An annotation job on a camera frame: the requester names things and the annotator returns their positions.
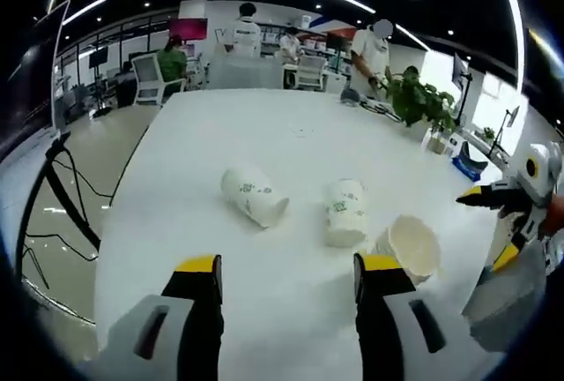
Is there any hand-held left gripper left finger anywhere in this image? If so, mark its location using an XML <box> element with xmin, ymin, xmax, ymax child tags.
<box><xmin>87</xmin><ymin>253</ymin><xmax>225</xmax><ymax>381</ymax></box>

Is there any black display stand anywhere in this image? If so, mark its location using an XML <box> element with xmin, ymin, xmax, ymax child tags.
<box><xmin>16</xmin><ymin>131</ymin><xmax>101</xmax><ymax>264</ymax></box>

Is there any black floor cable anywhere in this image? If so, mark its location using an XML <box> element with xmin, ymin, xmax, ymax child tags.
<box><xmin>19</xmin><ymin>149</ymin><xmax>114</xmax><ymax>303</ymax></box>

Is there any blue tissue box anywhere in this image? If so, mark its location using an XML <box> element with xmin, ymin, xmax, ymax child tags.
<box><xmin>450</xmin><ymin>139</ymin><xmax>489</xmax><ymax>182</ymax></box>

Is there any white plant pot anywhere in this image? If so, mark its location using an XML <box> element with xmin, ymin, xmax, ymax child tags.
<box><xmin>419</xmin><ymin>127</ymin><xmax>447</xmax><ymax>155</ymax></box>

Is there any green potted plant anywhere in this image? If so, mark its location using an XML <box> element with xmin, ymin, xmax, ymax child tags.
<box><xmin>384</xmin><ymin>66</ymin><xmax>458</xmax><ymax>134</ymax></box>

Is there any white office chair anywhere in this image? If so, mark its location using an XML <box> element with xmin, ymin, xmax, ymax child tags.
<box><xmin>296</xmin><ymin>55</ymin><xmax>328</xmax><ymax>90</ymax></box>
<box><xmin>130</xmin><ymin>53</ymin><xmax>176</xmax><ymax>105</ymax></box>

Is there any white table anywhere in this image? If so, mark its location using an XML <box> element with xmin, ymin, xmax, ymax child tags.
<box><xmin>92</xmin><ymin>87</ymin><xmax>515</xmax><ymax>381</ymax></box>

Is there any pink display screen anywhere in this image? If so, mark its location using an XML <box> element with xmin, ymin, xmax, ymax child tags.
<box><xmin>167</xmin><ymin>18</ymin><xmax>209</xmax><ymax>42</ymax></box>

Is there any frosted partition panel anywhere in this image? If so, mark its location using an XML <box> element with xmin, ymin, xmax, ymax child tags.
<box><xmin>208</xmin><ymin>56</ymin><xmax>286</xmax><ymax>91</ymax></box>

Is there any grey mesh office chair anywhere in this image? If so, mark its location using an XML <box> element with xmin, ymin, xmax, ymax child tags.
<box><xmin>461</xmin><ymin>239</ymin><xmax>550</xmax><ymax>352</ymax></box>

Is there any white printed paper cup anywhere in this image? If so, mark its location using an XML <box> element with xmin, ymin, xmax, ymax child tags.
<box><xmin>323</xmin><ymin>177</ymin><xmax>369</xmax><ymax>249</ymax></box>
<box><xmin>219</xmin><ymin>166</ymin><xmax>291</xmax><ymax>229</ymax></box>
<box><xmin>373</xmin><ymin>213</ymin><xmax>442</xmax><ymax>288</ymax></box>

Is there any black cable bundle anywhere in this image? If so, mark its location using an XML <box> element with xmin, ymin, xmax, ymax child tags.
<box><xmin>358</xmin><ymin>98</ymin><xmax>403</xmax><ymax>123</ymax></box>

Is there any small monitor on pole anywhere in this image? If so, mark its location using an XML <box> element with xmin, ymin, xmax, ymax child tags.
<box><xmin>499</xmin><ymin>104</ymin><xmax>522</xmax><ymax>153</ymax></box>

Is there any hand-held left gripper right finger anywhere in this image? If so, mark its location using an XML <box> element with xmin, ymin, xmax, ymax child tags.
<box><xmin>353</xmin><ymin>251</ymin><xmax>504</xmax><ymax>381</ymax></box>

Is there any person's right hand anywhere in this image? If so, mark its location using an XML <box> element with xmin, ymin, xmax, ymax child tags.
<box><xmin>545</xmin><ymin>194</ymin><xmax>564</xmax><ymax>237</ymax></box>

